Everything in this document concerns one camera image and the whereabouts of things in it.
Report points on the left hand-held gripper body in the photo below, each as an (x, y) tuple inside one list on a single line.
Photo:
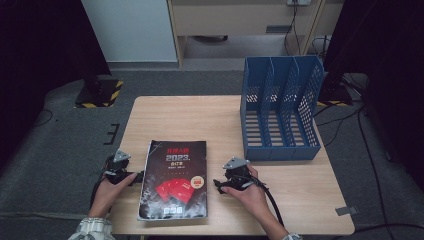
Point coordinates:
[(116, 166)]

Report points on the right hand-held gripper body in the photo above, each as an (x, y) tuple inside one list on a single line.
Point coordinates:
[(238, 175)]

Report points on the black and grey magazine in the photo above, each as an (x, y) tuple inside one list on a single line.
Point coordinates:
[(173, 180)]

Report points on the blue file rack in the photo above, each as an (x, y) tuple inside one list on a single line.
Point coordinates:
[(280, 153)]

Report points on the person's right hand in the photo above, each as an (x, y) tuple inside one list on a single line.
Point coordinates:
[(250, 198)]

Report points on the person's left hand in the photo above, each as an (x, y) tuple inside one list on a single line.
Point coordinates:
[(106, 196)]

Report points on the black floor tape mark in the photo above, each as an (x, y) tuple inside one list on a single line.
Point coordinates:
[(114, 135)]

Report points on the grey tape strip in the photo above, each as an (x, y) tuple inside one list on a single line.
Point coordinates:
[(346, 210)]

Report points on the white cabinet panel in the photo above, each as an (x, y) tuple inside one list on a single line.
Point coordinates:
[(133, 30)]

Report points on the black curtain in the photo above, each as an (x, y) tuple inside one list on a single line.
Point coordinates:
[(40, 50), (393, 50)]

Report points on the beige wooden desk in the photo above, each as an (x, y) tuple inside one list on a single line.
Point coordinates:
[(233, 20)]

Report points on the white power socket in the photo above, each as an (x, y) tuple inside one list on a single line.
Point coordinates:
[(299, 2)]

